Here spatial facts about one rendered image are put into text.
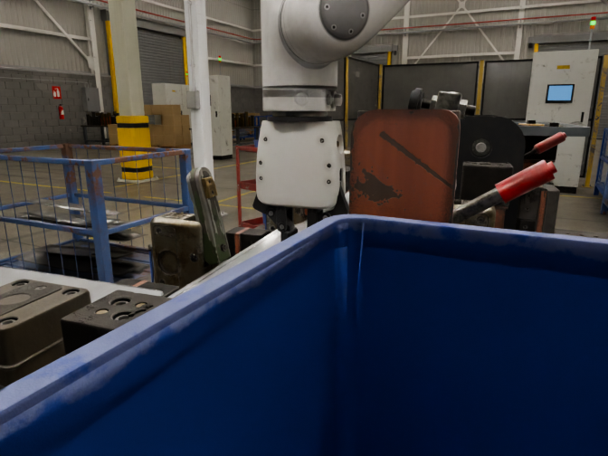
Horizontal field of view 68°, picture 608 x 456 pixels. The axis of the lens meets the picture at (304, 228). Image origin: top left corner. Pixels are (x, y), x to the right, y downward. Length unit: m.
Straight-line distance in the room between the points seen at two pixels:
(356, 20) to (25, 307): 0.35
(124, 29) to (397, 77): 4.66
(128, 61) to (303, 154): 7.77
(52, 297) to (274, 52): 0.31
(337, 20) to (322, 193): 0.18
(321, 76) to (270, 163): 0.11
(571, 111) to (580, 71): 0.55
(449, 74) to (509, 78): 0.97
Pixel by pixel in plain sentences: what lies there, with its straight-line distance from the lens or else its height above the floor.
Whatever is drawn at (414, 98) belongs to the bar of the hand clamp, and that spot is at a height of 1.21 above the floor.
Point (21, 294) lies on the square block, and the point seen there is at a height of 1.06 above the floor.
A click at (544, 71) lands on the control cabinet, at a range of 7.66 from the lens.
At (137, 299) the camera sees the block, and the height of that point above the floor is 1.08.
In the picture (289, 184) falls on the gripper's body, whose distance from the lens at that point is 0.52.
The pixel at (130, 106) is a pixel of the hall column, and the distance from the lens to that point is 8.19.
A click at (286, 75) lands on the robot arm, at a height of 1.23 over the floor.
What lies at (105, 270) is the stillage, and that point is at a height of 0.34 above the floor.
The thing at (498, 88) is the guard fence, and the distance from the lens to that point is 8.49.
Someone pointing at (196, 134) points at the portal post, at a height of 0.94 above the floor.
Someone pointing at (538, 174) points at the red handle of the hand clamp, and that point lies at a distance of 0.50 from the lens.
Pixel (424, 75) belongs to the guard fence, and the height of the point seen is 1.78.
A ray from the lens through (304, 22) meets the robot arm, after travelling 0.43.
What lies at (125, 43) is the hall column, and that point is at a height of 2.21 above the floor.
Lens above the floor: 1.20
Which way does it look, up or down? 15 degrees down
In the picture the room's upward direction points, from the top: straight up
